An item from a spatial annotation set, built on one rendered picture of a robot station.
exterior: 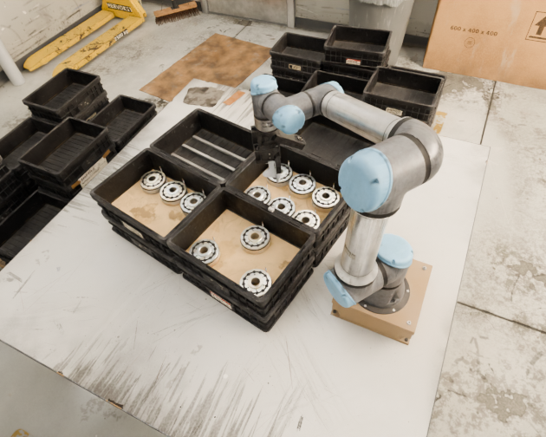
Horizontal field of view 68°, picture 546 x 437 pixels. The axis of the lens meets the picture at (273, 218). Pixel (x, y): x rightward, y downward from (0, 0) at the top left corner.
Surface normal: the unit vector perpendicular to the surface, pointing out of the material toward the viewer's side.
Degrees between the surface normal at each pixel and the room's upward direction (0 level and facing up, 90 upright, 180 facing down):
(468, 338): 0
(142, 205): 0
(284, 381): 0
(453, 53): 73
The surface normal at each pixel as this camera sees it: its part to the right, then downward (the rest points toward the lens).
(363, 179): -0.85, 0.34
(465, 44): -0.42, 0.54
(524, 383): -0.06, -0.62
